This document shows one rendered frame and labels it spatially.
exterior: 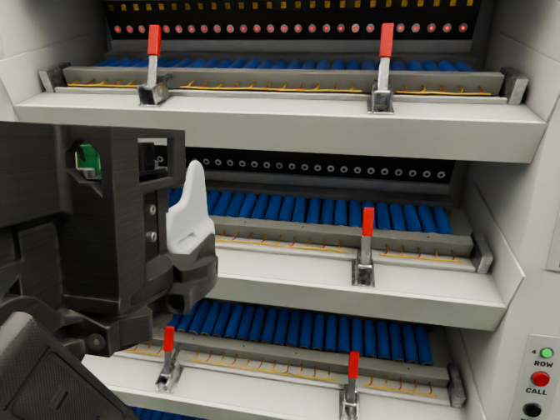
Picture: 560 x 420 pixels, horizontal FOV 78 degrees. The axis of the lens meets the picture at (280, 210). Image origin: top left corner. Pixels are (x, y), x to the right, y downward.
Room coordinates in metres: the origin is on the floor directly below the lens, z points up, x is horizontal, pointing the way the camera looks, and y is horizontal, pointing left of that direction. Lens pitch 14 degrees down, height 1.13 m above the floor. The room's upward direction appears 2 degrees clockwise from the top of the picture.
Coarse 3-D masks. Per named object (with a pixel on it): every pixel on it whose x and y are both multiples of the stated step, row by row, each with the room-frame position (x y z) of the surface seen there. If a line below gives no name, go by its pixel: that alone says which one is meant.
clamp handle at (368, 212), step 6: (366, 210) 0.41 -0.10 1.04; (372, 210) 0.40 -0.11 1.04; (366, 216) 0.40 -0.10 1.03; (372, 216) 0.40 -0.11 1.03; (366, 222) 0.40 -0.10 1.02; (372, 222) 0.40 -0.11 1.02; (366, 228) 0.40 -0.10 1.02; (366, 234) 0.40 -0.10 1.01; (366, 240) 0.40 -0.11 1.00; (366, 246) 0.40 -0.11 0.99; (366, 252) 0.39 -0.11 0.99; (366, 258) 0.39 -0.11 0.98; (366, 264) 0.39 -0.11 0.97
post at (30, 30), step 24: (0, 0) 0.45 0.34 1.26; (24, 0) 0.49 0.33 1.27; (48, 0) 0.53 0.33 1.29; (72, 0) 0.57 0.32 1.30; (96, 0) 0.63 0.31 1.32; (0, 24) 0.45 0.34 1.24; (24, 24) 0.48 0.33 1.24; (48, 24) 0.52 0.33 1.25; (72, 24) 0.57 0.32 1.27; (96, 24) 0.62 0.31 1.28; (0, 48) 0.45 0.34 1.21; (24, 48) 0.48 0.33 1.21; (96, 48) 0.62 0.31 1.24; (0, 96) 0.45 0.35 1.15; (0, 120) 0.45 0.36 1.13
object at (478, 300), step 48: (432, 192) 0.53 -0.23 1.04; (480, 192) 0.48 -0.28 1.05; (240, 240) 0.47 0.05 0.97; (480, 240) 0.42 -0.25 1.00; (240, 288) 0.41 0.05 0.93; (288, 288) 0.40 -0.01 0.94; (336, 288) 0.38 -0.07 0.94; (384, 288) 0.38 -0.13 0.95; (432, 288) 0.38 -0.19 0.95; (480, 288) 0.38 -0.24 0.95
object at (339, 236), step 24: (216, 216) 0.49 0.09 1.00; (216, 240) 0.46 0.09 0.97; (264, 240) 0.45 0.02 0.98; (288, 240) 0.46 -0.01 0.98; (312, 240) 0.45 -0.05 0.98; (336, 240) 0.45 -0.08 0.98; (360, 240) 0.44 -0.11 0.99; (384, 240) 0.44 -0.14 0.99; (408, 240) 0.43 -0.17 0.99; (432, 240) 0.43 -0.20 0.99; (456, 240) 0.43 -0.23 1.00
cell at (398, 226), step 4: (392, 204) 0.51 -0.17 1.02; (396, 204) 0.51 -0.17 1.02; (392, 208) 0.50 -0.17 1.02; (396, 208) 0.50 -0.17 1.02; (400, 208) 0.50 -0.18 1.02; (392, 212) 0.50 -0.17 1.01; (396, 212) 0.49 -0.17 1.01; (400, 212) 0.49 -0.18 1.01; (392, 216) 0.49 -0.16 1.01; (396, 216) 0.48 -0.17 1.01; (400, 216) 0.48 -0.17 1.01; (392, 220) 0.48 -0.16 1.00; (396, 220) 0.48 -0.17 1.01; (400, 220) 0.47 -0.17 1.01; (404, 220) 0.48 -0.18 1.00; (392, 224) 0.47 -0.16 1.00; (396, 224) 0.47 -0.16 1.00; (400, 224) 0.46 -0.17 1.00; (404, 224) 0.47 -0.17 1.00; (392, 228) 0.47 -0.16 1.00; (396, 228) 0.46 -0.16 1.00; (400, 228) 0.46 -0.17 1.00; (404, 228) 0.46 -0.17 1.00
